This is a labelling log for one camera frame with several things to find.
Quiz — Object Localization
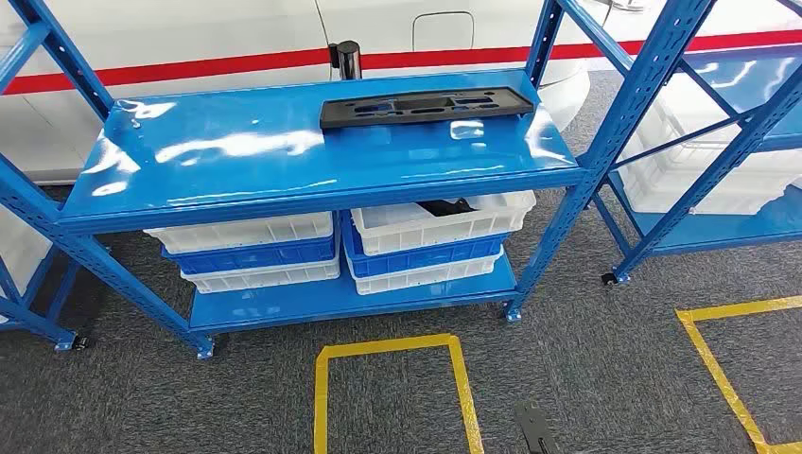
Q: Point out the yellow tape floor square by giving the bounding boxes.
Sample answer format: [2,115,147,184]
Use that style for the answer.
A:
[675,295,802,454]
[313,333,485,454]

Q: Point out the long black plastic car part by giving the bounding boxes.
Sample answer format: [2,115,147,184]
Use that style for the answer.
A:
[319,85,535,131]

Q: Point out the white car with red stripe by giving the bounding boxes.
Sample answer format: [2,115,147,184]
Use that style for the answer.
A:
[0,0,802,186]

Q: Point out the black cylinder post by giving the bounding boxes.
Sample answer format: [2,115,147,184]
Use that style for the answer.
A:
[328,40,363,81]

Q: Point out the black part inside crate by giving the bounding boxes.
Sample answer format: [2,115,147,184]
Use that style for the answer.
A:
[416,198,479,218]

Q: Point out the stacked white plastic crates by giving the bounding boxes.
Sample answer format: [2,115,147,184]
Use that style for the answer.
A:
[0,206,55,299]
[617,72,802,218]

